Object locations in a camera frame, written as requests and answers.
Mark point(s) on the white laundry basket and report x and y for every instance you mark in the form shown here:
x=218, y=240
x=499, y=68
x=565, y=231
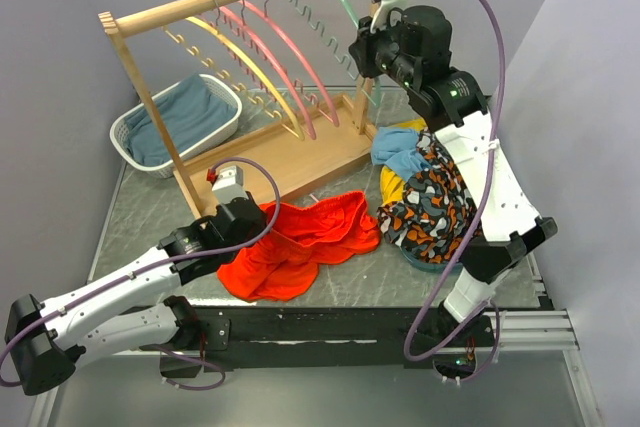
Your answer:
x=118, y=130

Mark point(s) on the yellow garment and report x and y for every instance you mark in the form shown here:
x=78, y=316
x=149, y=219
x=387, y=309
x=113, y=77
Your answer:
x=392, y=185

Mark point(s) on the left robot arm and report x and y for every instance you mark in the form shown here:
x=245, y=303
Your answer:
x=47, y=341

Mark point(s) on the green hanger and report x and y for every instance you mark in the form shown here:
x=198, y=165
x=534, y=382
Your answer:
x=331, y=20

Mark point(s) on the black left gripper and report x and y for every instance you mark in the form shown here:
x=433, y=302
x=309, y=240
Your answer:
x=260, y=227

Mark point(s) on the pink hanger left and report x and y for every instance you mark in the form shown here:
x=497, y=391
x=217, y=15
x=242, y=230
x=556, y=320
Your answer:
x=257, y=43

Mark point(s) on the wooden clothes rack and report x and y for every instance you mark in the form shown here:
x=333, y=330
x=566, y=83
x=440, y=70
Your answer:
x=281, y=164

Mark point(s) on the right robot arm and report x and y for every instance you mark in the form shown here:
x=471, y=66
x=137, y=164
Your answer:
x=506, y=226

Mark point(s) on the blue-grey cloth in basket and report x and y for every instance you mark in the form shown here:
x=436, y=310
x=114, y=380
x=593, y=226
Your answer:
x=192, y=110

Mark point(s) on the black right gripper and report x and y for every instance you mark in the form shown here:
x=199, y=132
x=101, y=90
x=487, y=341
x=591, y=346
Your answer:
x=360, y=49

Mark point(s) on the light blue garment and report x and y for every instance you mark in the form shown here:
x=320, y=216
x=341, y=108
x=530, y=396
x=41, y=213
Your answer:
x=396, y=149

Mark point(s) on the aluminium rail right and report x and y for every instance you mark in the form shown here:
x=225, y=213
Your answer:
x=531, y=331

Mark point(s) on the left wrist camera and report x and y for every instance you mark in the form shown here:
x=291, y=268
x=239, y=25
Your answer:
x=227, y=184

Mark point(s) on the yellow hanger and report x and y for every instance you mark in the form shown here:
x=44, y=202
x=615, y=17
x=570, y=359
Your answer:
x=274, y=98

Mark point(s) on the pink hanger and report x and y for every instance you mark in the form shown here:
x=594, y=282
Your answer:
x=309, y=99
x=257, y=43

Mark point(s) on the camouflage patterned shorts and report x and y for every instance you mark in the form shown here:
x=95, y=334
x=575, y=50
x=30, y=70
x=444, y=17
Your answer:
x=436, y=209

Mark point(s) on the teal round tray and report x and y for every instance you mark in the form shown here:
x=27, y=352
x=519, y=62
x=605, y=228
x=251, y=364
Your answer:
x=422, y=265

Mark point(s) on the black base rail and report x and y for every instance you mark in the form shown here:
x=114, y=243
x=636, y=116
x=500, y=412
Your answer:
x=243, y=337

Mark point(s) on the orange shorts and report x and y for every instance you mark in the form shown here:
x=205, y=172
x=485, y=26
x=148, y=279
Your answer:
x=285, y=263

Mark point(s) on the pink hanger right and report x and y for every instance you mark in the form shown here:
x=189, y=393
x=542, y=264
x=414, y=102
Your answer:
x=309, y=99

